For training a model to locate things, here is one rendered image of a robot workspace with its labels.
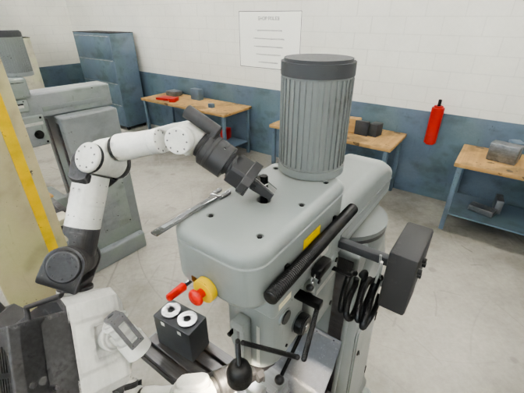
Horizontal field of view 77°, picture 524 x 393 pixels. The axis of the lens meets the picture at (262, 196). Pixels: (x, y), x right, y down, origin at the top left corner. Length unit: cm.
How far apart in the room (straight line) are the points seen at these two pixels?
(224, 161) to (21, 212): 180
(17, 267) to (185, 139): 194
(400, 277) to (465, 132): 404
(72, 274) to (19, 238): 157
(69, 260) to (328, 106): 75
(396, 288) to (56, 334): 89
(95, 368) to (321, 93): 88
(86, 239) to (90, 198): 11
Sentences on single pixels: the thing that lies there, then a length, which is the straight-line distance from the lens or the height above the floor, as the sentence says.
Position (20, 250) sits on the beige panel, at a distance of 253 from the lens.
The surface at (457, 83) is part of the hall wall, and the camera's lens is 488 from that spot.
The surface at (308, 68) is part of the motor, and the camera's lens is 86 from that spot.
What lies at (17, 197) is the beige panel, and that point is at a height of 137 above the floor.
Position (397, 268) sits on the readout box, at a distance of 102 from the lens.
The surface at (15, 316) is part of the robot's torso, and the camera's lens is 128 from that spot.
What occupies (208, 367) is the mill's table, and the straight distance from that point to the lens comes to 170.
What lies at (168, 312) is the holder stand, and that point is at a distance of 168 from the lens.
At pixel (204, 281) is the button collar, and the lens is 76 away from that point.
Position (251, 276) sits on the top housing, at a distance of 69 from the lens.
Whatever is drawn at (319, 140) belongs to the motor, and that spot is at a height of 201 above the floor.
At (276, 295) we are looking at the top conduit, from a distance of 71.
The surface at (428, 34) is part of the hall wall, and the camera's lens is 490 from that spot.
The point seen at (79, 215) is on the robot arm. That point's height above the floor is 185.
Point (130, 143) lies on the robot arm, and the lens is 90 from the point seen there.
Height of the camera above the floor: 231
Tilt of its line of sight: 29 degrees down
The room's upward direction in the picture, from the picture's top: straight up
